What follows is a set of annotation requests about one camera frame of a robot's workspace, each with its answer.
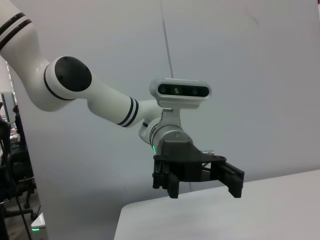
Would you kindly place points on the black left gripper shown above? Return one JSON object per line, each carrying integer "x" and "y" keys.
{"x": 185, "y": 160}

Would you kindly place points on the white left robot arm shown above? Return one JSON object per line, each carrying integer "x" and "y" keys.
{"x": 105, "y": 100}

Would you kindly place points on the white device with green light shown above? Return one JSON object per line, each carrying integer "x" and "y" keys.
{"x": 40, "y": 219}

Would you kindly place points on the black office chair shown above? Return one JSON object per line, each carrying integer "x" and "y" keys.
{"x": 15, "y": 160}

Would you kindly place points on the person in dark clothes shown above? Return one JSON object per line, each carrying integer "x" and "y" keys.
{"x": 19, "y": 125}

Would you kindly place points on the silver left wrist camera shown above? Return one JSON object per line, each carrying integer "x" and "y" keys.
{"x": 183, "y": 90}

